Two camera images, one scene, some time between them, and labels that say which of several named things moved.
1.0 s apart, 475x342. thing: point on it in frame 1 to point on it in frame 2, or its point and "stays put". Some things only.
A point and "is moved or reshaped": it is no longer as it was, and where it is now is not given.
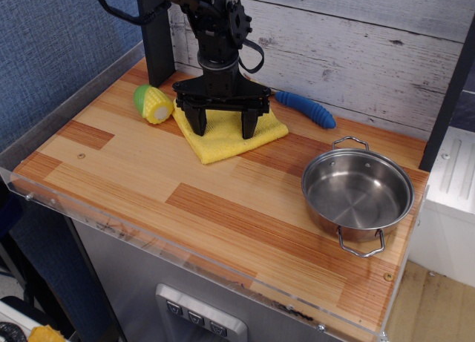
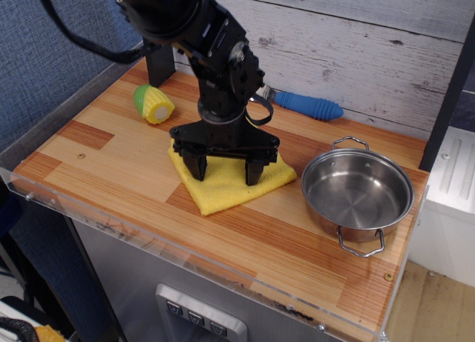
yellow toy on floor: (45, 333) stays put
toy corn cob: (151, 104) stays put
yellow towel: (223, 137) is moved or reshaped
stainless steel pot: (357, 193) stays put
